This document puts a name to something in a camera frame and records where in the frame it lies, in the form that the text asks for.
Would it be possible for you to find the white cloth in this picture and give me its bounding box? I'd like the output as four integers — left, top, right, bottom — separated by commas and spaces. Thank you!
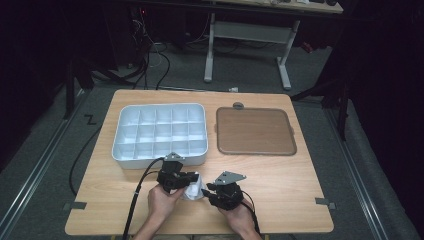
182, 171, 208, 202

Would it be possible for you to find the person's right hand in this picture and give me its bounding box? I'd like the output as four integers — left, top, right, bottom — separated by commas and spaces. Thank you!
218, 198, 257, 232

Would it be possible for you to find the bundle of black cables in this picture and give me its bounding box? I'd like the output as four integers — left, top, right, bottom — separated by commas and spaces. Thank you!
93, 8, 173, 90

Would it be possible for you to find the brown flat tray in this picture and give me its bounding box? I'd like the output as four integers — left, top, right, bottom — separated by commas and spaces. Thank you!
215, 106, 298, 157

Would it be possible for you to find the white compartment box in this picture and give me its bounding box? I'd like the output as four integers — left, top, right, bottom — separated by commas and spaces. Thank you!
111, 102, 209, 170

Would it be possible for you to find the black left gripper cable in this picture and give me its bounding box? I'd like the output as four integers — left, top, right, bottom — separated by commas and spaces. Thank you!
121, 157, 167, 240

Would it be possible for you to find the metal floor rail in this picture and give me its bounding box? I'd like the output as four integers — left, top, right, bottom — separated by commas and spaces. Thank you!
323, 108, 389, 240
0, 88, 88, 238

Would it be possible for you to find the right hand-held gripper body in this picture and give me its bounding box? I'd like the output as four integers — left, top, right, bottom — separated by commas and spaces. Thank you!
207, 170, 248, 212

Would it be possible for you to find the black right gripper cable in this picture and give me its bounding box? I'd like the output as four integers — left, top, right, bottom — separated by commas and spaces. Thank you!
241, 190, 262, 236

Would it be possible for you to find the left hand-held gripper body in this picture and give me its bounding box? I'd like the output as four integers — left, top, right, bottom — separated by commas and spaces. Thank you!
156, 151, 188, 194

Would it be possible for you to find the black metal stand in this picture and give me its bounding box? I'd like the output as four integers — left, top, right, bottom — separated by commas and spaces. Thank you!
289, 64, 352, 142
62, 58, 96, 121

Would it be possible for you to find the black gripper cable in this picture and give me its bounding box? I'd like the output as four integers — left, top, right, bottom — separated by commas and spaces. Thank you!
241, 190, 262, 236
121, 157, 167, 240

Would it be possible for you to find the person's left hand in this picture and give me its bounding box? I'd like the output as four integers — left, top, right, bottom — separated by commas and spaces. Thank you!
147, 184, 186, 219

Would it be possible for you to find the wooden desk with white legs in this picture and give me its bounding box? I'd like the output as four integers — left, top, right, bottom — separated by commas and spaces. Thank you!
201, 0, 344, 92

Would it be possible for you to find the black floor cable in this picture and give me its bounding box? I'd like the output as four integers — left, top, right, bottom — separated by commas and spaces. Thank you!
68, 125, 103, 197

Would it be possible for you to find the grey tape piece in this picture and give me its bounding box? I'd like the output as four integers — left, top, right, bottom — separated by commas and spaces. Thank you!
63, 201, 88, 212
314, 197, 337, 210

